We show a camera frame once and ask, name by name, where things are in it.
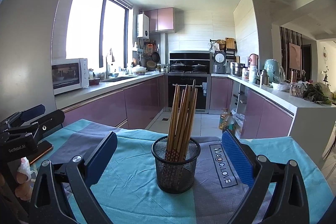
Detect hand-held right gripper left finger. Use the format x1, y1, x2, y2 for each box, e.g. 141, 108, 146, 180
29, 131, 118, 224

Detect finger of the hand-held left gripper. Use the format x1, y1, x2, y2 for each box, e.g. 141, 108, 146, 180
3, 109, 66, 140
0, 105, 46, 129

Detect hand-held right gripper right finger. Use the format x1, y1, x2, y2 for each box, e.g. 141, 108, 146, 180
222, 130, 310, 224

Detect bunch of wooden chopsticks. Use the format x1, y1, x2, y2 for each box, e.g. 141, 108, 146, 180
167, 80, 198, 161

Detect black mesh pen holder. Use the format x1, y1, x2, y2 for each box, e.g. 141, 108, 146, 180
151, 135, 201, 192

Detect person's left hand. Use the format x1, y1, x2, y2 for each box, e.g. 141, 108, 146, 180
14, 156, 35, 199

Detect brown smartphone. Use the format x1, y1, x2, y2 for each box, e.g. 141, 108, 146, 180
29, 140, 54, 165

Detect crumpled plastic bag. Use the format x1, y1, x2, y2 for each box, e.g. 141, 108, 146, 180
232, 113, 246, 136

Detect small clear plastic bottle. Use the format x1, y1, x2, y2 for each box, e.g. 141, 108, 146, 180
226, 112, 235, 132

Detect large cooking oil bottle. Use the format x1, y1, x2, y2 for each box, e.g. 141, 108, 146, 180
219, 109, 230, 130

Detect teal and purple tablecloth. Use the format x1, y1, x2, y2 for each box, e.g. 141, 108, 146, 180
26, 119, 336, 224

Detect white microwave oven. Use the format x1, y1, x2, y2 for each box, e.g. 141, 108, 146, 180
51, 58, 89, 95

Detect pink kitchen base cabinets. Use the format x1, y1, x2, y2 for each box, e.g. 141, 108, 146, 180
56, 74, 168, 130
211, 76, 296, 139

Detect grey refrigerator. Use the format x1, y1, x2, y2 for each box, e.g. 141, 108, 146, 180
0, 0, 79, 122

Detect steel thermos bottle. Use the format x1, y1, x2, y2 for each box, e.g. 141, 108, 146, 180
259, 69, 269, 86

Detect white plastic jar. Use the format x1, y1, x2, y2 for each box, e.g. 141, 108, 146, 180
249, 65, 259, 83

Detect stainless steel stockpot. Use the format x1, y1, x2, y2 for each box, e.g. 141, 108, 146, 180
231, 62, 245, 76

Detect clear plastic food box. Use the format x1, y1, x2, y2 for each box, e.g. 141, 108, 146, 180
289, 82, 305, 97

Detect white casserole pot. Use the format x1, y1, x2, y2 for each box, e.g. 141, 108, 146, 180
131, 64, 147, 75

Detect green countertop appliance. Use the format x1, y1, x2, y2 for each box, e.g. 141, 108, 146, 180
263, 59, 285, 84

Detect silver rice cooker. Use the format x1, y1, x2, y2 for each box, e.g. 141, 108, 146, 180
212, 50, 227, 74

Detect black lidded cooking pot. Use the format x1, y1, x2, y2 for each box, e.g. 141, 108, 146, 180
192, 63, 209, 73
170, 61, 187, 73

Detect large kitchen window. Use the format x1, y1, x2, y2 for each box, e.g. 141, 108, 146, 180
66, 0, 132, 69

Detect bunch of leafy greens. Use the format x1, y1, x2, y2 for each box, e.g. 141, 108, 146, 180
303, 82, 333, 105

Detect black built-in stove oven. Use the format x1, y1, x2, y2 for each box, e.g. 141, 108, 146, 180
165, 51, 212, 112

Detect dark slatted room divider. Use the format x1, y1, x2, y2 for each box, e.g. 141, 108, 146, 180
280, 27, 304, 70

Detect black wall storage rack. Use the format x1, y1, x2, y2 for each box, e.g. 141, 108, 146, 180
209, 38, 237, 54

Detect wall-mounted utensil rack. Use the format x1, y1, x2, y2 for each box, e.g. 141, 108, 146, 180
144, 42, 157, 58

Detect framed pink wall painting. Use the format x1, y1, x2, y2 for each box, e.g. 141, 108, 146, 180
289, 43, 302, 69

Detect white wall water heater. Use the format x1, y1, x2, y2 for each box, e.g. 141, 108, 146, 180
137, 13, 150, 39

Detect pink wall cabinet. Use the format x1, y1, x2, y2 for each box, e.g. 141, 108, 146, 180
145, 7, 175, 33

